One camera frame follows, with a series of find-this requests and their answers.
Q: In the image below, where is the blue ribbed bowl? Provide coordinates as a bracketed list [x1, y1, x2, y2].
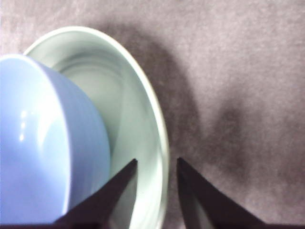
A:
[0, 53, 112, 226]

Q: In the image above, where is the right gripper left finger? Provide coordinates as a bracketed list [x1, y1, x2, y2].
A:
[53, 158, 138, 229]

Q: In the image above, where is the green round plate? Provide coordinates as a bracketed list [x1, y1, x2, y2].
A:
[22, 25, 170, 229]

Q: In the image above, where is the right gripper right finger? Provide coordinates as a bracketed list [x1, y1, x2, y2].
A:
[177, 157, 265, 229]

